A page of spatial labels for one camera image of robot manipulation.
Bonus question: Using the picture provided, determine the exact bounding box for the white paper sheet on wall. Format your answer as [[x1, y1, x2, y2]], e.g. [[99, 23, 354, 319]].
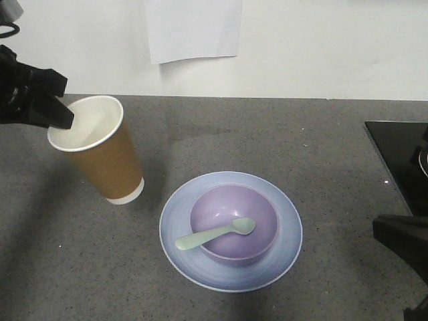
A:
[[144, 1, 243, 64]]

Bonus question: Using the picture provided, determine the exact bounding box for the lilac plastic bowl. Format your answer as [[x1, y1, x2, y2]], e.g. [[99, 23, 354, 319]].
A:
[[189, 185, 279, 267]]

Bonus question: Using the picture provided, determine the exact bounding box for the black cable loop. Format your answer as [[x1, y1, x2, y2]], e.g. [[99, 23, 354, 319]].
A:
[[0, 23, 21, 38]]

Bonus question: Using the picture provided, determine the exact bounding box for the pale green plastic spoon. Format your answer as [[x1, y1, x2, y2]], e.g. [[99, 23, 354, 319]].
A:
[[175, 218, 256, 251]]

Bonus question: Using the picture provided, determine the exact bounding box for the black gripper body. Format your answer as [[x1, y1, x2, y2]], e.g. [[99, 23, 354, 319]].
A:
[[1, 45, 33, 124]]

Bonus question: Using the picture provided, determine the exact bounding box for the light blue plastic plate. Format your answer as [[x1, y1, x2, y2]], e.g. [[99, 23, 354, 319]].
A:
[[159, 171, 303, 293]]

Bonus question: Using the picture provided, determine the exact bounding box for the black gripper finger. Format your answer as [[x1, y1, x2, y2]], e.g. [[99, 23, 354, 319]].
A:
[[28, 68, 68, 97], [26, 95, 74, 129], [372, 213, 428, 321]]

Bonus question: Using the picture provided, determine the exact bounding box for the brown paper cup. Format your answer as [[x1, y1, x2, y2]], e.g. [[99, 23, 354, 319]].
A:
[[47, 96, 144, 205]]

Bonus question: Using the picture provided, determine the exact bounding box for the black glass stove top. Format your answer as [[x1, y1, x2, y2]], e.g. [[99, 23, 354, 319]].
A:
[[365, 120, 427, 216]]

